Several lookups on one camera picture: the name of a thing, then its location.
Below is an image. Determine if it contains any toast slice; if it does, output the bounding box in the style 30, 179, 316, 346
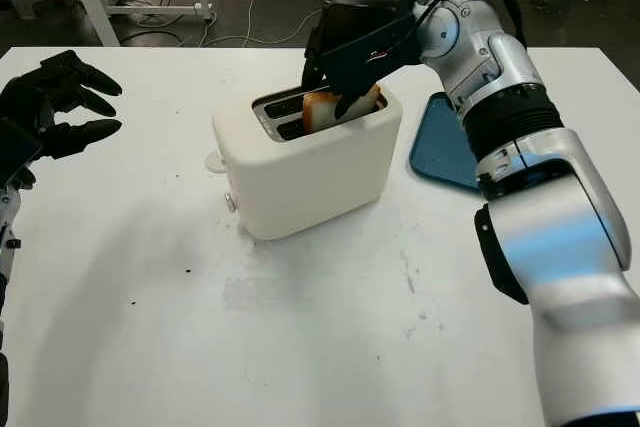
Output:
302, 84, 384, 136

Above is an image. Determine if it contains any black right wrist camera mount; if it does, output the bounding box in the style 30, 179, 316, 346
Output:
317, 14, 425, 101

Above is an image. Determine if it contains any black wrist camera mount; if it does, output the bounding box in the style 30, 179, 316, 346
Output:
0, 116, 44, 181
317, 14, 425, 101

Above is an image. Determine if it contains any blue plastic tray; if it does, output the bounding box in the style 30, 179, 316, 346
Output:
408, 92, 484, 192

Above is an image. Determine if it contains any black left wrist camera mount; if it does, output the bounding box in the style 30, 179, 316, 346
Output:
0, 116, 44, 181

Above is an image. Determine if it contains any grey plastic stool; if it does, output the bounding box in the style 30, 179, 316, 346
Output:
0, 0, 41, 21

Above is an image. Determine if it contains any cream two-slot toaster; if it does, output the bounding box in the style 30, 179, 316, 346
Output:
212, 82, 404, 242

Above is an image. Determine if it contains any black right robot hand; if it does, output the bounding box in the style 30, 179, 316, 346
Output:
299, 0, 415, 121

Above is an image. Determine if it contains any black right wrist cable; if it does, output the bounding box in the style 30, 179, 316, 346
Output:
399, 0, 526, 48

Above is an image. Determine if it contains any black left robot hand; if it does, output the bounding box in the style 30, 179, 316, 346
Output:
0, 49, 124, 191

